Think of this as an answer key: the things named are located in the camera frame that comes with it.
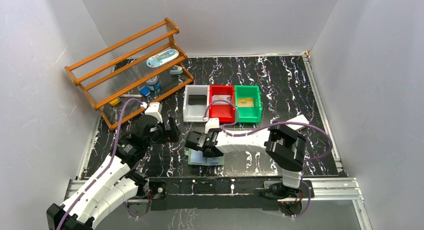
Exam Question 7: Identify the light blue white stapler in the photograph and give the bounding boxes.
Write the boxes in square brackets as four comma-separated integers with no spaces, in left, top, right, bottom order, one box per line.
[169,65,183,75]

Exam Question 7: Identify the white magnetic stripe card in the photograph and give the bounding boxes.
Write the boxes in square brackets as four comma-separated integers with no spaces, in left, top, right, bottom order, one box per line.
[212,95,232,104]

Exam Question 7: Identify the white marker pen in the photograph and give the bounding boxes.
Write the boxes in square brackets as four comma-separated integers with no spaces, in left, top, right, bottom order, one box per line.
[120,94,143,98]

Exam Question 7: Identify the blue small block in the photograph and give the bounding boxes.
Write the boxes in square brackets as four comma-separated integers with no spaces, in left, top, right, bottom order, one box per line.
[139,87,151,97]

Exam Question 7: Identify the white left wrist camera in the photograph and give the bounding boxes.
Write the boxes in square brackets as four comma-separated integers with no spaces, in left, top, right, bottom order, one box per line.
[140,102,163,123]

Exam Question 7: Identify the red plastic bin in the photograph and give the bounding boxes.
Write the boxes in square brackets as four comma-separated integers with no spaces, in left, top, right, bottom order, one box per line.
[209,85,236,123]

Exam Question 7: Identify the gold card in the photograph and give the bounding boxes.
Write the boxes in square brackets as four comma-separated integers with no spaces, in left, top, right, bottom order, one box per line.
[237,98,255,108]

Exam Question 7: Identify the yellow small block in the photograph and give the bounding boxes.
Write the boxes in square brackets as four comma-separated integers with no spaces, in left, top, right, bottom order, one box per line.
[109,98,121,106]

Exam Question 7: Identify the green plastic bin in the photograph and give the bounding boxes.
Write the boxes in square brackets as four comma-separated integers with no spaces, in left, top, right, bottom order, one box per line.
[234,85,263,124]

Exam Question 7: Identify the black VIP chip card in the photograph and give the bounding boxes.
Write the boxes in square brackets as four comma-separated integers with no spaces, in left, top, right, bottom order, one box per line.
[187,95,208,105]

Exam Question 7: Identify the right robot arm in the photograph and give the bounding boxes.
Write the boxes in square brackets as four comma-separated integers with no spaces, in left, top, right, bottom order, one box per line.
[185,125,306,189]

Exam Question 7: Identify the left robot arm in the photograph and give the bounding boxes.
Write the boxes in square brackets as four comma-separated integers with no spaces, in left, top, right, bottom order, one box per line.
[46,115,181,230]

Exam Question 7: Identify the white small box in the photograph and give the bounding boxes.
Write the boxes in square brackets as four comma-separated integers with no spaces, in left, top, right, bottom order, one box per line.
[288,115,310,124]

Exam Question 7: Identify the orange wooden shelf rack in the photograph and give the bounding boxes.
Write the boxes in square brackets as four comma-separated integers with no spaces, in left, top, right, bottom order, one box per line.
[64,18,194,130]

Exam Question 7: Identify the white plastic bin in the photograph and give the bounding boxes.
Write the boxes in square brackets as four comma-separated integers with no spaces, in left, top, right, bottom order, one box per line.
[183,85,210,122]

